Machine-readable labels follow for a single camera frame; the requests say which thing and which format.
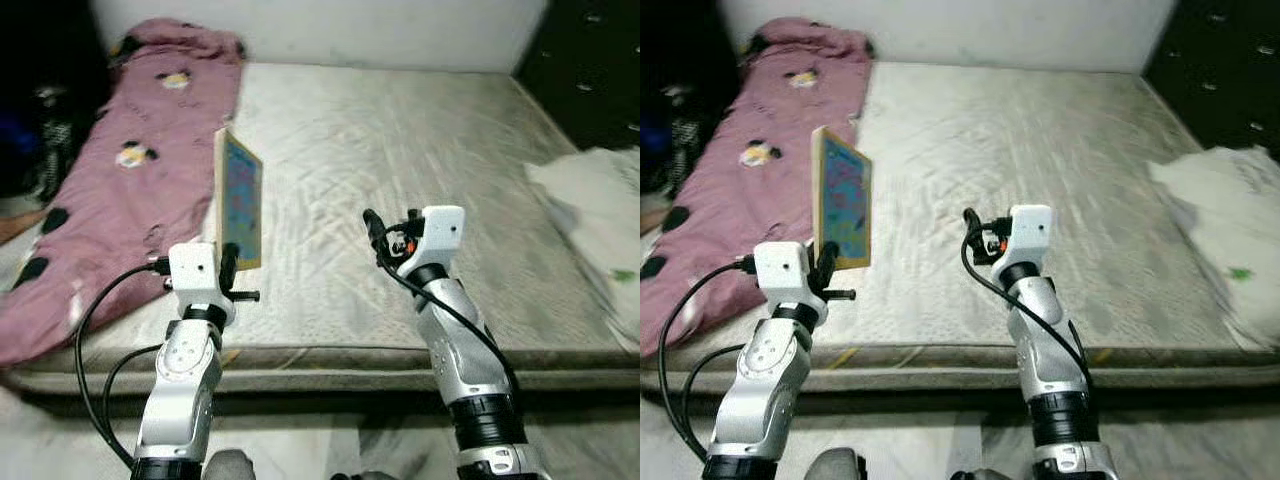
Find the blue yellow children's book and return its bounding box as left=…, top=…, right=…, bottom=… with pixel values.
left=810, top=126, right=873, bottom=271
left=213, top=127, right=265, bottom=271

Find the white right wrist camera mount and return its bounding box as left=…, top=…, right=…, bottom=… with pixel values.
left=400, top=206, right=466, bottom=281
left=1000, top=204, right=1056, bottom=276

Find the dark bed base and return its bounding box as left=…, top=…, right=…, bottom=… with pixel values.
left=640, top=365, right=1280, bottom=416
left=0, top=365, right=640, bottom=419

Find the grey quilted mattress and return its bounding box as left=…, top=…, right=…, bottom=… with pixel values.
left=5, top=62, right=640, bottom=396
left=650, top=62, right=1280, bottom=393

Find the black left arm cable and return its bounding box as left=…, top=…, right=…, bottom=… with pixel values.
left=660, top=257, right=756, bottom=466
left=75, top=257, right=171, bottom=471

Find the dark tufted headboard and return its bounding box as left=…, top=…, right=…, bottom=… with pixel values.
left=515, top=0, right=640, bottom=151
left=1142, top=0, right=1280, bottom=161

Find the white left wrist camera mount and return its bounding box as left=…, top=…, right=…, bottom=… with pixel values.
left=166, top=241, right=236, bottom=316
left=752, top=240, right=826, bottom=316

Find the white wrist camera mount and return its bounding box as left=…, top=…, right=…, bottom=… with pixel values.
left=1000, top=204, right=1056, bottom=276
left=400, top=206, right=466, bottom=281
left=752, top=240, right=826, bottom=316
left=166, top=241, right=236, bottom=316

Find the pink cartoon print blanket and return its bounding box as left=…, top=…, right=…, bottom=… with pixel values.
left=640, top=18, right=876, bottom=356
left=0, top=18, right=246, bottom=369

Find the white pillow with lettering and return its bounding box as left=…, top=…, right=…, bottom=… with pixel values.
left=1148, top=145, right=1280, bottom=351
left=525, top=148, right=640, bottom=351

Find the silver left robot leg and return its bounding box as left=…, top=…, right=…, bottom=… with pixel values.
left=805, top=447, right=863, bottom=480
left=205, top=448, right=256, bottom=480

